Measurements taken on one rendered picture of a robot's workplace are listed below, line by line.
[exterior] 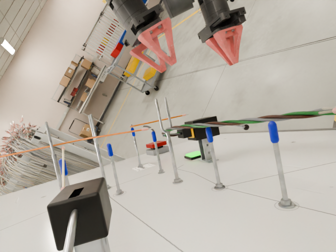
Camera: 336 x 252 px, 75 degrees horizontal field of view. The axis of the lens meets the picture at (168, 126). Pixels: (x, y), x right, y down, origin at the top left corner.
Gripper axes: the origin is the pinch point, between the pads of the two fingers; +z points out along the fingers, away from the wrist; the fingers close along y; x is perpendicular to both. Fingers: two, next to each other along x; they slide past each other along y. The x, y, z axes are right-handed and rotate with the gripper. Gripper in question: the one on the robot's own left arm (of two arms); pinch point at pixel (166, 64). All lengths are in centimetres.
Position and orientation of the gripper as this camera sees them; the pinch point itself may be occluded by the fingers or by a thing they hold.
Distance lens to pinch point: 45.6
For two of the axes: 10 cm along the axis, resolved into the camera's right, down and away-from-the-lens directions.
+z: 5.7, 8.0, 2.0
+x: 7.4, -6.0, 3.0
